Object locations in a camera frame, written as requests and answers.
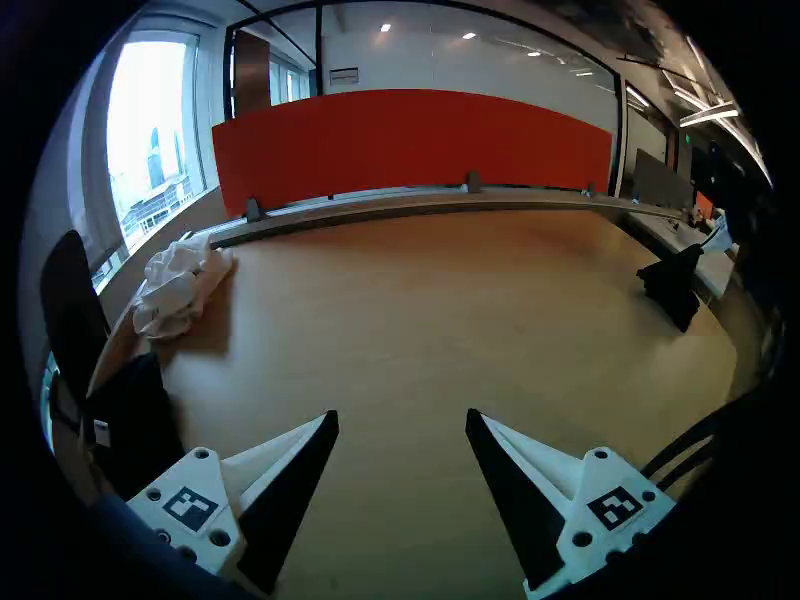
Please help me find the stack of black towels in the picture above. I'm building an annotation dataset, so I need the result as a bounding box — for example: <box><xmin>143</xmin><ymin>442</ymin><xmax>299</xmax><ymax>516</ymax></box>
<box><xmin>83</xmin><ymin>351</ymin><xmax>187</xmax><ymax>501</ymax></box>

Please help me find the black office chair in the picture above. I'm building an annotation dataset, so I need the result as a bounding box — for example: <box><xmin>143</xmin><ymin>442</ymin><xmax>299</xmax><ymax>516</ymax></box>
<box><xmin>39</xmin><ymin>229</ymin><xmax>111</xmax><ymax>433</ymax></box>

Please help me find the heap of white towels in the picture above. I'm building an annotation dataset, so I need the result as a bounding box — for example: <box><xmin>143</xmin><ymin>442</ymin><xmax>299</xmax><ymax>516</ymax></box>
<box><xmin>131</xmin><ymin>234</ymin><xmax>237</xmax><ymax>341</ymax></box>

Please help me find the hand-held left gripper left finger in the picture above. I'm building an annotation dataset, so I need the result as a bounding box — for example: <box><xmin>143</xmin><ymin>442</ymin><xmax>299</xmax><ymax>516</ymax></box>
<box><xmin>125</xmin><ymin>409</ymin><xmax>341</xmax><ymax>596</ymax></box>

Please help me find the black cable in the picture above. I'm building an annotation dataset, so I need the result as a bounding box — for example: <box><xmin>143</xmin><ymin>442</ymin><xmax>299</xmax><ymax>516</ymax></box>
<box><xmin>641</xmin><ymin>399</ymin><xmax>745</xmax><ymax>490</ymax></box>

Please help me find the red desk screen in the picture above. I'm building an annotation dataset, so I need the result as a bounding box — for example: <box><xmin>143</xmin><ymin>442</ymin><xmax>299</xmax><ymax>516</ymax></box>
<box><xmin>207</xmin><ymin>89</ymin><xmax>689</xmax><ymax>249</ymax></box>

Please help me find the black towel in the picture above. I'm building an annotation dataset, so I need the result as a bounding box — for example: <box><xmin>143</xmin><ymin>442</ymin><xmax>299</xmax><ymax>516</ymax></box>
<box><xmin>635</xmin><ymin>244</ymin><xmax>706</xmax><ymax>334</ymax></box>

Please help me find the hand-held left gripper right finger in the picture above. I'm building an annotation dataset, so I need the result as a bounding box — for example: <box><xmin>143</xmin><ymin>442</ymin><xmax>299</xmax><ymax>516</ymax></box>
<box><xmin>465</xmin><ymin>408</ymin><xmax>678</xmax><ymax>600</ymax></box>

